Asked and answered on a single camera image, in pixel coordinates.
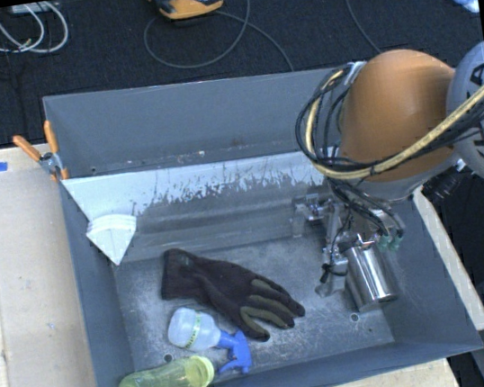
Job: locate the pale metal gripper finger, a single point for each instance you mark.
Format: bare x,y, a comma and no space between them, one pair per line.
334,276
311,211

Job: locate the shiny metal cup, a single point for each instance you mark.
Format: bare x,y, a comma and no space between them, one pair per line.
371,274

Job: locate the dark brown glove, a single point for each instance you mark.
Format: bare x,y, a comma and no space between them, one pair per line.
219,282

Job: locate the white spray bottle blue trigger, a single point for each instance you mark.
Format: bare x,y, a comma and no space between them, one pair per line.
195,329

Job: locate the grey metal bin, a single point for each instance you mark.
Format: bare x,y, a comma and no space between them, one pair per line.
193,118

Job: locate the white folded paper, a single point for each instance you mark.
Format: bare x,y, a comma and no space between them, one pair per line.
112,238

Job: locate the pale cardboard board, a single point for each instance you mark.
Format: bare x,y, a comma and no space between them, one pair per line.
34,289

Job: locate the black cylinder on white bracket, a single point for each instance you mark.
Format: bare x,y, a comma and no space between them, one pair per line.
442,186

